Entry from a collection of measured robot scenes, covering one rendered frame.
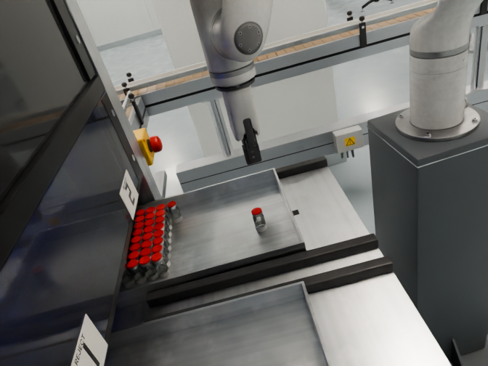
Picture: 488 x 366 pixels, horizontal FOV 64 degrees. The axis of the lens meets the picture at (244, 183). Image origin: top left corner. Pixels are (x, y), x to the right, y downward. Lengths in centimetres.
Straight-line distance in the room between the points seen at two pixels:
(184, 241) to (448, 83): 67
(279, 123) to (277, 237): 166
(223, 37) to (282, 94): 170
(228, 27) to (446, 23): 49
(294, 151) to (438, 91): 91
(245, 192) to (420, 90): 47
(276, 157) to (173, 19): 88
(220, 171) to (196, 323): 119
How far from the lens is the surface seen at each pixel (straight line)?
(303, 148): 178
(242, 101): 71
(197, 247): 78
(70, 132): 60
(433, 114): 102
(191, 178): 178
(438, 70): 98
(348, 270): 64
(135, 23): 884
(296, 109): 235
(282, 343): 59
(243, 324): 63
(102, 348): 53
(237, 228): 79
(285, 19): 220
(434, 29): 95
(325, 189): 84
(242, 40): 61
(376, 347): 58
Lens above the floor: 137
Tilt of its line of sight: 32 degrees down
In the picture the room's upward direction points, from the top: 16 degrees counter-clockwise
